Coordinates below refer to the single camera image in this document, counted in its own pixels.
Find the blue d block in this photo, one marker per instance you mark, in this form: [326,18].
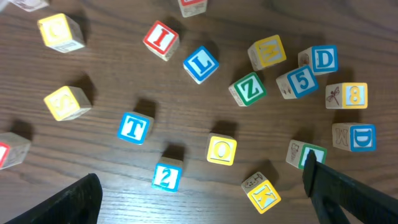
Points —
[354,137]
[322,59]

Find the green Z block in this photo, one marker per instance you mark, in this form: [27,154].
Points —
[248,90]

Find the yellow K block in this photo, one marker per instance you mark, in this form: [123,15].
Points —
[260,192]

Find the blue T block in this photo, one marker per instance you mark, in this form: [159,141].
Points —
[135,127]

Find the red I block near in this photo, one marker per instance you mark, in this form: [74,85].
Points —
[14,149]

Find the red I block far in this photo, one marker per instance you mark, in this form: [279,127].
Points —
[162,40]

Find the yellow 8 block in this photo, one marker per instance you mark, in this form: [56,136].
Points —
[346,96]

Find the blue 2 block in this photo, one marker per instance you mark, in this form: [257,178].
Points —
[167,174]

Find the yellow C block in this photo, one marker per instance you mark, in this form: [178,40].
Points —
[61,33]

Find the yellow block far right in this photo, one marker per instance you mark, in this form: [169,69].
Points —
[266,53]

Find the yellow O block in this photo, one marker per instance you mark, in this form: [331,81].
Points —
[221,149]

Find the blue D block right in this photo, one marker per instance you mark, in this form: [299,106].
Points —
[354,137]

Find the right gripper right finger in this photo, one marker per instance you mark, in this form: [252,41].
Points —
[331,192]

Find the blue L block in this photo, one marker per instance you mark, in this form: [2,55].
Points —
[200,65]

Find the yellow block centre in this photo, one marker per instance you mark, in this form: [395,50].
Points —
[67,103]

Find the green N block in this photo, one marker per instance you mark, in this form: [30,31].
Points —
[30,5]

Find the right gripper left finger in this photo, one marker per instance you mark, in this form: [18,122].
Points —
[79,203]

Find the red i block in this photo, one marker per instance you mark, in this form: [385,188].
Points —
[14,149]
[162,40]

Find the blue 5 block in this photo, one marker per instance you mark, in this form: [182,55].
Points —
[297,83]

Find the blue D block far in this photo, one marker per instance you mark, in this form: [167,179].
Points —
[322,59]

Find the green 7 block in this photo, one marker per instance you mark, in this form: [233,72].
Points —
[298,151]

